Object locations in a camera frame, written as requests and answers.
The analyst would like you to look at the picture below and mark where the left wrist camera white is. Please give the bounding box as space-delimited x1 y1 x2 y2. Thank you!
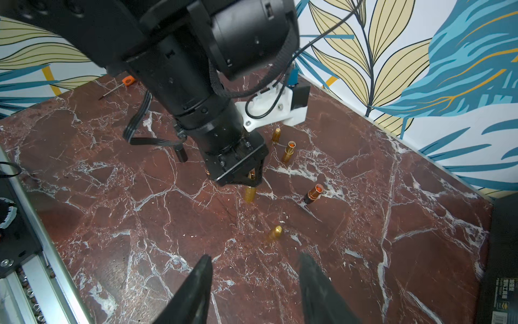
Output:
236 67 310 132

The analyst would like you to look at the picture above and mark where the orange handled screwdriver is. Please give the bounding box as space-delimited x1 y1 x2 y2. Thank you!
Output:
99 76 136 100

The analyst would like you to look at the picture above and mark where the gold lipstick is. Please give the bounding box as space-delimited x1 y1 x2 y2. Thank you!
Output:
282 140 296 163
244 170 256 203
268 225 283 242

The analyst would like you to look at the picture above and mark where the black lipstick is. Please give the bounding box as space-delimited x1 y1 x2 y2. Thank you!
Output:
303 184 325 205

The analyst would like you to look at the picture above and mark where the aluminium frame rail front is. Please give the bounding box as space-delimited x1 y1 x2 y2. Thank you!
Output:
1 152 93 323

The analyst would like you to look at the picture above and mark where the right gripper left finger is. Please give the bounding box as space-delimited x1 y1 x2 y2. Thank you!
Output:
154 255 213 323

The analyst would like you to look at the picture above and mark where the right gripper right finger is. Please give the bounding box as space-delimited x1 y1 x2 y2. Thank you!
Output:
299 253 361 323

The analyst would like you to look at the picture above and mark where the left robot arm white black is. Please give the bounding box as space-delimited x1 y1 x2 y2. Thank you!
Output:
1 1 299 187

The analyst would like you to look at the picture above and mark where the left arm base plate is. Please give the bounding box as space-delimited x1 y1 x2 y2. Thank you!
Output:
1 161 43 279

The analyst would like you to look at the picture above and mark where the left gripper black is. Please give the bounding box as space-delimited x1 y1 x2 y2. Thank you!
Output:
202 130 268 188

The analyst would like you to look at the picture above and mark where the yellow black toolbox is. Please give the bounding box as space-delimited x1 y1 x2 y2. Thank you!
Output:
475 194 517 324

